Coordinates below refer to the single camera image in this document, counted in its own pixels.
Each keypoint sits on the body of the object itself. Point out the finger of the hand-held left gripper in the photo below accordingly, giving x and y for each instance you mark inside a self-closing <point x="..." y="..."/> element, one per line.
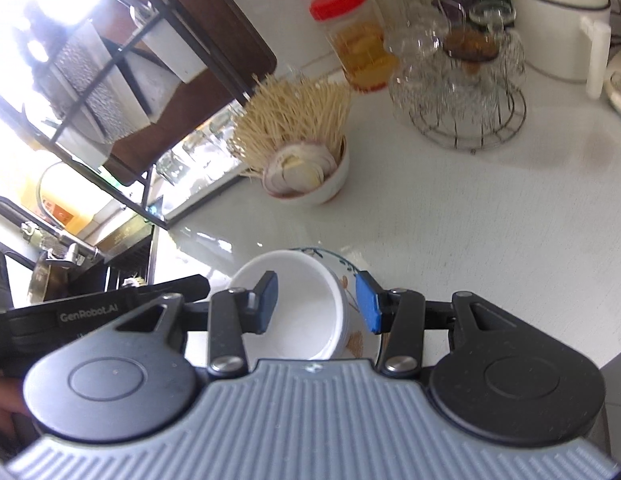
<point x="190" y="287"/>

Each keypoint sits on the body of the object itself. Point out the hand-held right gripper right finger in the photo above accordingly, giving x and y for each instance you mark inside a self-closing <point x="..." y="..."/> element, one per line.
<point x="368" y="305"/>

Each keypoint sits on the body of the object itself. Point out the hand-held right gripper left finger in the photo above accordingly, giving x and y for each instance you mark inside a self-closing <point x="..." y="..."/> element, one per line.
<point x="268" y="305"/>

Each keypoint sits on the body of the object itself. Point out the plain white bowl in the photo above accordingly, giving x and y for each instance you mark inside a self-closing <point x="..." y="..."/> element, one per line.
<point x="300" y="305"/>

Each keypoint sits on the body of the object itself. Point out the deer pattern plate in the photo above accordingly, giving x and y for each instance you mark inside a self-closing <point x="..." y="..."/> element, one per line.
<point x="340" y="261"/>

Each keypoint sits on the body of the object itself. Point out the person's left hand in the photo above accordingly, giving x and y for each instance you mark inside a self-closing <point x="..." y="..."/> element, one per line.
<point x="3" y="397"/>

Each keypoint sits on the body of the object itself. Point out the dark tall faucet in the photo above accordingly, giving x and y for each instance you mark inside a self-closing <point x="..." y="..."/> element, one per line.
<point x="60" y="250"/>

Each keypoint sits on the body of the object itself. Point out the black dish rack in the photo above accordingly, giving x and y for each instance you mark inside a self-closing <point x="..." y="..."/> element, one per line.
<point x="149" y="195"/>

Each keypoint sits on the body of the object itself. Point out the clear glass tumbler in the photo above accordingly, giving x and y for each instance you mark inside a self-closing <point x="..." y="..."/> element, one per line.
<point x="223" y="127"/>
<point x="170" y="165"/>
<point x="198" y="147"/>

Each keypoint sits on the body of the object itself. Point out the orange detergent bottle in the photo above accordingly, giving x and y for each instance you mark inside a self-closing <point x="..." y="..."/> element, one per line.
<point x="60" y="205"/>

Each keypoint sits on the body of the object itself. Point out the white bowl with red base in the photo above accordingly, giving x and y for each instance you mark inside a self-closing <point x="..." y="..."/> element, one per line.
<point x="330" y="180"/>

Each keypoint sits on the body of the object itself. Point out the garlic bulbs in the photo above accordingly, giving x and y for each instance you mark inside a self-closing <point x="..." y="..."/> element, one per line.
<point x="300" y="165"/>

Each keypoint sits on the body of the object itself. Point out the bundle of dry noodles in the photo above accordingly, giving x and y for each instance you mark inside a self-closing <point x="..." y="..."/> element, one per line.
<point x="290" y="110"/>

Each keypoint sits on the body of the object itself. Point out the white silver patterned board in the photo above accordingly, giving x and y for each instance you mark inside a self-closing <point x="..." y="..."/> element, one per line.
<point x="90" y="85"/>

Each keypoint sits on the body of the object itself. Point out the cluster of clear glass cups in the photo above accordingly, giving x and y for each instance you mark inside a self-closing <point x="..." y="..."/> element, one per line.
<point x="430" y="80"/>

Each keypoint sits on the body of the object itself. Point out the white utensil holder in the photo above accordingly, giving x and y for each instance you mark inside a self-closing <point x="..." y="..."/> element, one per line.
<point x="170" y="50"/>

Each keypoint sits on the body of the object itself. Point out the dark wooden cutting board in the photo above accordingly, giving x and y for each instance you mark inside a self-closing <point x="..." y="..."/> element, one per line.
<point x="225" y="35"/>

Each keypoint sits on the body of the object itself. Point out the brown dish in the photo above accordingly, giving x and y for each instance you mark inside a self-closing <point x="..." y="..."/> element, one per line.
<point x="470" y="42"/>

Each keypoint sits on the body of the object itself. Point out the white electric pot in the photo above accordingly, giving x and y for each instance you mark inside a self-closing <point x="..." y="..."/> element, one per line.
<point x="555" y="25"/>

